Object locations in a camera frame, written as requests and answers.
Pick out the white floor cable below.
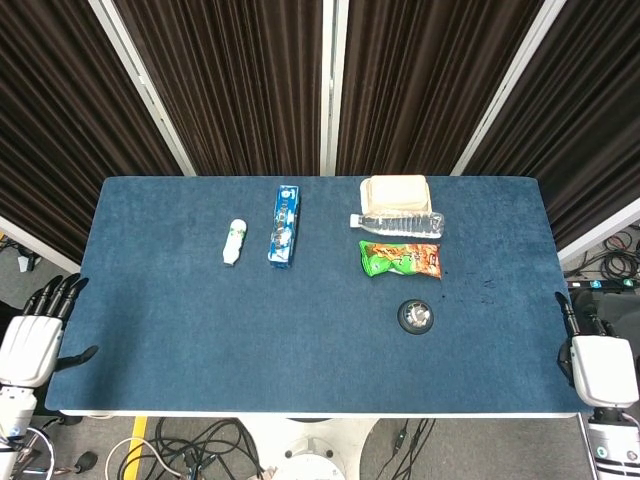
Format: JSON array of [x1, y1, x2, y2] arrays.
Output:
[[103, 436, 169, 479]]

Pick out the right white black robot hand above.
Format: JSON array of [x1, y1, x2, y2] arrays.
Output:
[[554, 292, 634, 408]]

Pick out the small white green bottle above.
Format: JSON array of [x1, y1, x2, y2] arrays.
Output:
[[220, 218, 249, 266]]

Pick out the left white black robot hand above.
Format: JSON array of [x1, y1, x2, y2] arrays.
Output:
[[0, 273, 100, 389]]

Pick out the white partition base rail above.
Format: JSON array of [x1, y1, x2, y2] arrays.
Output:
[[0, 214, 82, 274], [556, 197, 640, 265]]

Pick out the black coiled floor cables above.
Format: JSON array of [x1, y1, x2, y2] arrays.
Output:
[[597, 227, 640, 284]]

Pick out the blue toothpaste box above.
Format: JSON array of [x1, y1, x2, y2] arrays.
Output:
[[267, 184, 302, 270]]

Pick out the black power strip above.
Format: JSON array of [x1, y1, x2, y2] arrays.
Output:
[[564, 278, 640, 292]]

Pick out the black equipment case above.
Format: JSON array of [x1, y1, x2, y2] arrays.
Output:
[[571, 287, 640, 346]]

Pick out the beige plastic food container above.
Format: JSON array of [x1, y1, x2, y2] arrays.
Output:
[[359, 174, 433, 217]]

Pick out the clear plastic water bottle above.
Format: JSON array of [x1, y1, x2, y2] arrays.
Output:
[[349, 210, 446, 240]]

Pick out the white table pedestal base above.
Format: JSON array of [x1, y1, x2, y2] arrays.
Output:
[[238, 416, 382, 480]]

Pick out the black floor cable bundle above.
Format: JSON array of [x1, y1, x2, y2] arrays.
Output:
[[148, 417, 267, 480]]

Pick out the green orange snack bag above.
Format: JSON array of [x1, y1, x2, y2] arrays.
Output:
[[358, 240, 444, 280]]

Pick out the black cable with inline switch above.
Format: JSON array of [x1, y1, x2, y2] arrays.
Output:
[[378, 418, 437, 472]]

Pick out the dark brown pleated curtain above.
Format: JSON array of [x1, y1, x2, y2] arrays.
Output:
[[113, 0, 325, 177], [0, 0, 184, 264], [465, 0, 640, 251], [336, 0, 545, 177]]

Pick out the white partition frame post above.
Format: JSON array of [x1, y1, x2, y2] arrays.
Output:
[[319, 0, 350, 177], [88, 0, 197, 177], [449, 0, 562, 177]]

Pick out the blue fabric table cover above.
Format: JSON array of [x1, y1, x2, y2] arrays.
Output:
[[44, 174, 596, 415]]

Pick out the black round metal object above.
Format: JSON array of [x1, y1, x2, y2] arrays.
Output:
[[397, 298, 435, 334]]

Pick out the yellow floor tape strip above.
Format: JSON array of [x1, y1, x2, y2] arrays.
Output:
[[118, 416, 150, 480]]

